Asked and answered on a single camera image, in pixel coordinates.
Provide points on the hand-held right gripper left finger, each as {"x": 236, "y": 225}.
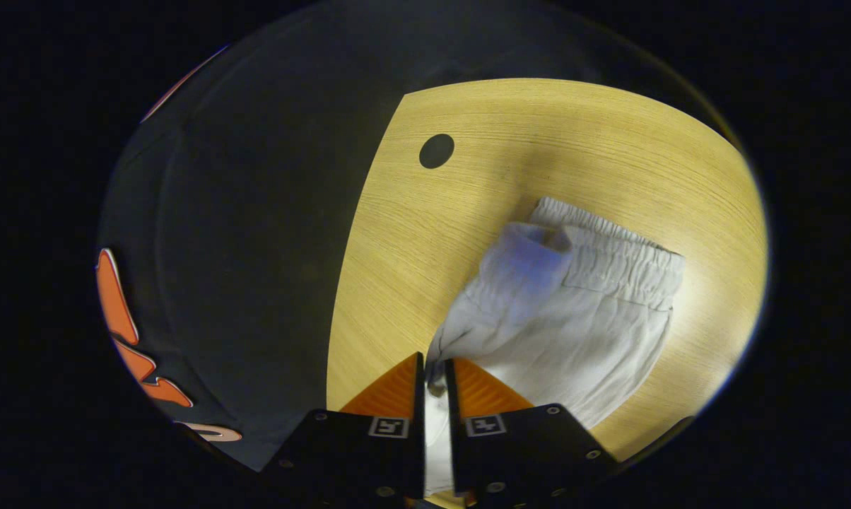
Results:
{"x": 369, "y": 459}

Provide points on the white jeans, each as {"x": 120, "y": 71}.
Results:
{"x": 560, "y": 332}

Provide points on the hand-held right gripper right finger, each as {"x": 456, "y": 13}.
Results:
{"x": 517, "y": 452}

